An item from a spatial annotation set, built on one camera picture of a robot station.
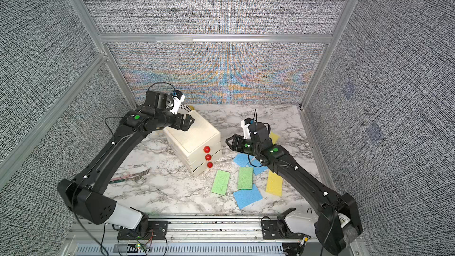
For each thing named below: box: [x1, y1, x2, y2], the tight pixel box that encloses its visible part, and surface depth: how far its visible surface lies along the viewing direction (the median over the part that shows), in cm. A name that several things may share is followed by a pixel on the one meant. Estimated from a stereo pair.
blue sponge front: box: [233, 183, 264, 210], surface depth 83 cm
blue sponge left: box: [233, 152, 249, 168], surface depth 95 cm
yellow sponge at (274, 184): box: [265, 168, 284, 197], surface depth 87 cm
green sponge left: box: [210, 169, 231, 196], surface depth 87 cm
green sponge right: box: [237, 167, 254, 190], surface depth 87 cm
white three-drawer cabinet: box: [163, 109, 223, 178], surface depth 80 cm
